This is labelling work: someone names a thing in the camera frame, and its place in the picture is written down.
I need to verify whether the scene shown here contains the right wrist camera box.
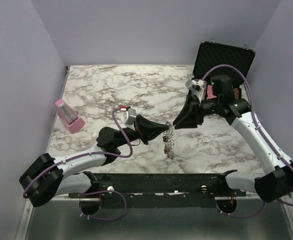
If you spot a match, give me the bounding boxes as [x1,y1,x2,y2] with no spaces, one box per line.
[185,79,207,102]

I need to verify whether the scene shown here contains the pink metronome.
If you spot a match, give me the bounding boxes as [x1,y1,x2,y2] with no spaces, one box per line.
[55,99,86,134]

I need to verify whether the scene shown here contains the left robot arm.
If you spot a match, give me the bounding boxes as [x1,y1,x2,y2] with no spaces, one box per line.
[19,115,169,207]

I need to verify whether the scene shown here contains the pink playing card deck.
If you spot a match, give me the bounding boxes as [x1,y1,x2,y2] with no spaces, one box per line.
[206,85,216,100]

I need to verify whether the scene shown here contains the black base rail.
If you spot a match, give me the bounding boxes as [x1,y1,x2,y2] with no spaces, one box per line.
[55,171,252,209]

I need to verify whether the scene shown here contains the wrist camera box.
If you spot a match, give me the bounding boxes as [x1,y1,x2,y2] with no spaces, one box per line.
[123,107,137,126]
[185,79,207,102]

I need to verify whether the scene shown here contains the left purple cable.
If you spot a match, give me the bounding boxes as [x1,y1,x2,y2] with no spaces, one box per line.
[22,106,134,221]

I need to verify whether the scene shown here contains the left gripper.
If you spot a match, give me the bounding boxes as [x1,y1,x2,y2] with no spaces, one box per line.
[114,114,169,148]

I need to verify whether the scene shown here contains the metal key ring disc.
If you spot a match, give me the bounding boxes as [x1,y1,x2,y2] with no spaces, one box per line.
[162,121,175,160]

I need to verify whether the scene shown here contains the black poker chip case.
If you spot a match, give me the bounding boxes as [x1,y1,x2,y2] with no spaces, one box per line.
[192,41,257,100]

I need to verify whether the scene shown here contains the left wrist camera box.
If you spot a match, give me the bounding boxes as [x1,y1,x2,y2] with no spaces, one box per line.
[123,107,137,126]

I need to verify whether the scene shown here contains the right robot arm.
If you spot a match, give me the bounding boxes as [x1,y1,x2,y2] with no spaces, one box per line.
[173,75,293,203]

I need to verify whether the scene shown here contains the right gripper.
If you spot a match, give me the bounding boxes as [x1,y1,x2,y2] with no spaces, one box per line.
[172,94,221,130]

